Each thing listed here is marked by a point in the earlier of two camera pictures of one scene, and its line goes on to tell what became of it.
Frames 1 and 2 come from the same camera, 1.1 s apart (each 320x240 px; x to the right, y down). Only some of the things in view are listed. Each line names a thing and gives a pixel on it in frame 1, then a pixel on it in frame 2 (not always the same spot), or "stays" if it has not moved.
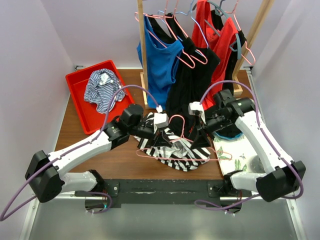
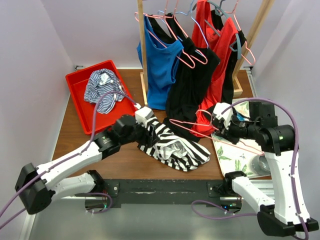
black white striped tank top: (178, 154) stays
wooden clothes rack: (237, 87) stays
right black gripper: (200, 137) → (227, 133)
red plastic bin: (93, 121) stays
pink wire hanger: (182, 135) → (173, 121)
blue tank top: (161, 62) stays
